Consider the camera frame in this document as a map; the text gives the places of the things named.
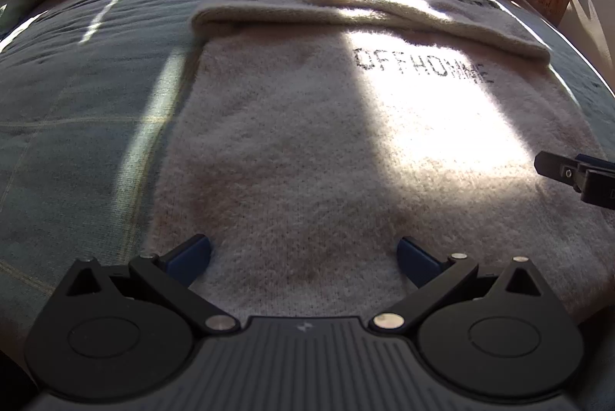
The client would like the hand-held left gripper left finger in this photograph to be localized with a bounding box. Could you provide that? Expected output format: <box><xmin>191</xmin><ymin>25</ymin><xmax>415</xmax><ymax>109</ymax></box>
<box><xmin>65</xmin><ymin>235</ymin><xmax>238</xmax><ymax>336</ymax></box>

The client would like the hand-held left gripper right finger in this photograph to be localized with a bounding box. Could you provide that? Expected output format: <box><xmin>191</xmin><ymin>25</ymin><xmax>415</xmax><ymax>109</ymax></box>
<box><xmin>369</xmin><ymin>235</ymin><xmax>549</xmax><ymax>336</ymax></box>

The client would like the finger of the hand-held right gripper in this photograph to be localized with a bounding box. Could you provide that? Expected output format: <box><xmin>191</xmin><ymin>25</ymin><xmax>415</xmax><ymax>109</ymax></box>
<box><xmin>535</xmin><ymin>151</ymin><xmax>584</xmax><ymax>193</ymax></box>
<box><xmin>575</xmin><ymin>153</ymin><xmax>615</xmax><ymax>172</ymax></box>

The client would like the cream fluffy sweater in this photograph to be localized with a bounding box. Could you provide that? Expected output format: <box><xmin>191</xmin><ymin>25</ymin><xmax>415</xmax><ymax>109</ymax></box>
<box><xmin>144</xmin><ymin>0</ymin><xmax>615</xmax><ymax>325</ymax></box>

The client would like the bed with green plaid sheet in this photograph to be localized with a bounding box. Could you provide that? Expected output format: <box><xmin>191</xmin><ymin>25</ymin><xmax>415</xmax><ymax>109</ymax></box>
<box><xmin>0</xmin><ymin>0</ymin><xmax>615</xmax><ymax>345</ymax></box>

